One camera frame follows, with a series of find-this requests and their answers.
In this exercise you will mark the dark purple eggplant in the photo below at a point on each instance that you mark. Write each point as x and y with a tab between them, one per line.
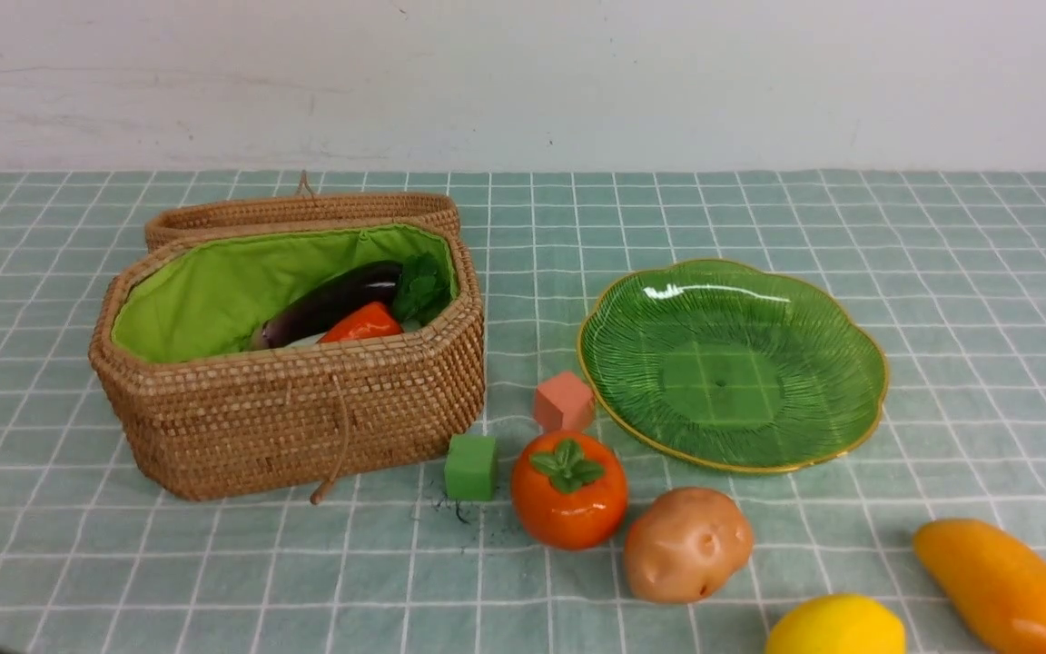
329	303

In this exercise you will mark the pink foam cube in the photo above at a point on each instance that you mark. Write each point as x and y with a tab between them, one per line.
564	403

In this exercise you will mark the woven wicker basket lid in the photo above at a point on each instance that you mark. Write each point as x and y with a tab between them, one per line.
430	209

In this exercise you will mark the orange carrot green leaves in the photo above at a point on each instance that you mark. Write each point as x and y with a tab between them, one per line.
418	289

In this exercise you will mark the brown potato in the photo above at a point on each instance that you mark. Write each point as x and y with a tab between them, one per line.
686	546

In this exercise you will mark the woven wicker basket green lining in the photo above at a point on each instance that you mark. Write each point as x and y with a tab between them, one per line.
248	422

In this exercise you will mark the white radish green leaves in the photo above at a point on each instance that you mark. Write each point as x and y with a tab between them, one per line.
410	326

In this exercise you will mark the green foam cube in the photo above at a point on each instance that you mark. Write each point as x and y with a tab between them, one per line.
471	468

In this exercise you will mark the yellow lemon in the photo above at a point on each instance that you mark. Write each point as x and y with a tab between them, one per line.
838	623

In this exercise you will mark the green glass leaf plate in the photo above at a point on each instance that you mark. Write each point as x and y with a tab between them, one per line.
719	364

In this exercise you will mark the orange yellow mango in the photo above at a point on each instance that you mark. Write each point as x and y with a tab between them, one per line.
994	581

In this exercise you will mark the orange persimmon green calyx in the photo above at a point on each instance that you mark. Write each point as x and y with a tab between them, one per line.
569	490

